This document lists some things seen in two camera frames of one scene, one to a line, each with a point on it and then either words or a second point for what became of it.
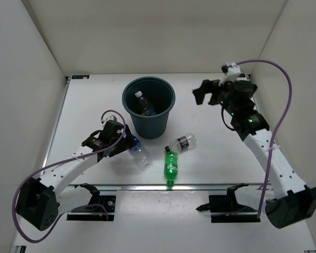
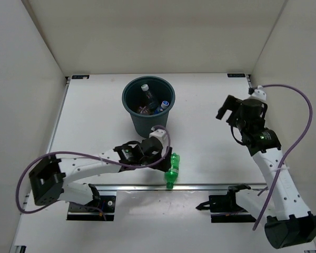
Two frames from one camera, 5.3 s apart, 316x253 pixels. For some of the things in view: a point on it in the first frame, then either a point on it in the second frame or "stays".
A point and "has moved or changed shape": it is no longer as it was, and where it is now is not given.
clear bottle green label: (149, 110) → (152, 104)
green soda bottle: (170, 168) stays
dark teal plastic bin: (160, 94) stays
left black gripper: (127, 143) → (165, 165)
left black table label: (80, 76) stays
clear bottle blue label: (140, 155) has moved or changed shape
